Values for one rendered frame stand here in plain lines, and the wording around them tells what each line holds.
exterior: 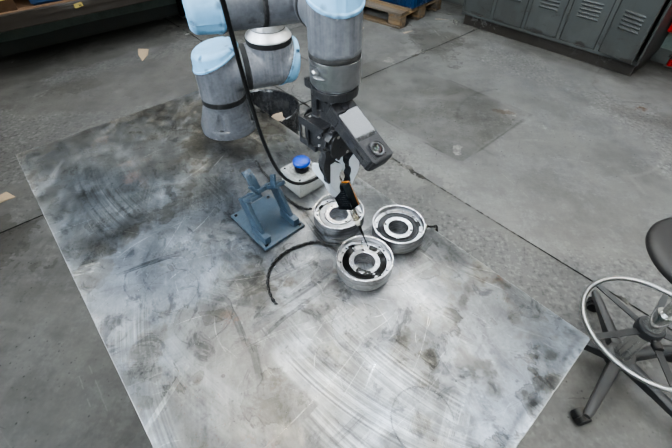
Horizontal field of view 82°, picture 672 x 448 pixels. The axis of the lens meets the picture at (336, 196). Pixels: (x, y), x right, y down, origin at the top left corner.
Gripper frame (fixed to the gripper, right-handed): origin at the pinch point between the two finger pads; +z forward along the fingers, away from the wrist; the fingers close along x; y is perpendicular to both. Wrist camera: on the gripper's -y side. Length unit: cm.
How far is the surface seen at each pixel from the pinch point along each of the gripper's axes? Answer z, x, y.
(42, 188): 13, 41, 58
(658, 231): 32, -75, -45
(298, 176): 8.8, -2.5, 16.8
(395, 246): 10.1, -4.0, -10.4
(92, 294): 13.2, 42.1, 20.7
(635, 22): 54, -321, 29
